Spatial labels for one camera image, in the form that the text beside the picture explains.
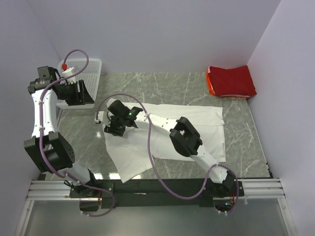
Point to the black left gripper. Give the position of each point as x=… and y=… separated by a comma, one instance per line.
x=82, y=97

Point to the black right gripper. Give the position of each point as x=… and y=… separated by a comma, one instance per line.
x=110, y=129

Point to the white t shirt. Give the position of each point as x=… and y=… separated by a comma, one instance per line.
x=172, y=137

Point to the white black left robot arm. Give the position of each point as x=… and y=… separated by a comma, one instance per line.
x=47, y=148

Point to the black base crossbar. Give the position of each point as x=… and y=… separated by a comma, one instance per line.
x=150, y=193

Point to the folded red t shirt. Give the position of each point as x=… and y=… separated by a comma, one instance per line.
x=232, y=79

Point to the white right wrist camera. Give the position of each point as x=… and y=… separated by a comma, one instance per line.
x=102, y=117

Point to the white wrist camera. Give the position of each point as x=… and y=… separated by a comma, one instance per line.
x=102, y=117
x=69, y=72

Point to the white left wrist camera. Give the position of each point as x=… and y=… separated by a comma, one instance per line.
x=69, y=72

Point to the aluminium rail frame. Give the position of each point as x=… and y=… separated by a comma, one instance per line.
x=257, y=206

